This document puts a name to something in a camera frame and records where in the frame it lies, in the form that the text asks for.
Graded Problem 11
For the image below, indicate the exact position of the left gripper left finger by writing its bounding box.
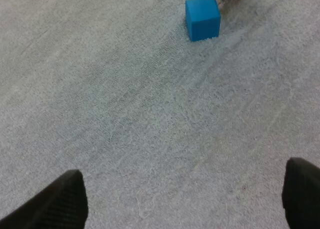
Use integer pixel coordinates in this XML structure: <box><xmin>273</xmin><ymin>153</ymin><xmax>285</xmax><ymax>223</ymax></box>
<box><xmin>0</xmin><ymin>169</ymin><xmax>89</xmax><ymax>229</ymax></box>

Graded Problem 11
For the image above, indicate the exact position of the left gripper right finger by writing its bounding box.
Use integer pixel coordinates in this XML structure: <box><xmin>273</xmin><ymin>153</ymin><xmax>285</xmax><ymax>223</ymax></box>
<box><xmin>281</xmin><ymin>157</ymin><xmax>320</xmax><ymax>229</ymax></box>

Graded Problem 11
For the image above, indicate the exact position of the blue cube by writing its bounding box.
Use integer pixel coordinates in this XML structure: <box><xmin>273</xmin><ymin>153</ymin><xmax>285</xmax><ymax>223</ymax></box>
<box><xmin>185</xmin><ymin>0</ymin><xmax>222</xmax><ymax>43</ymax></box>

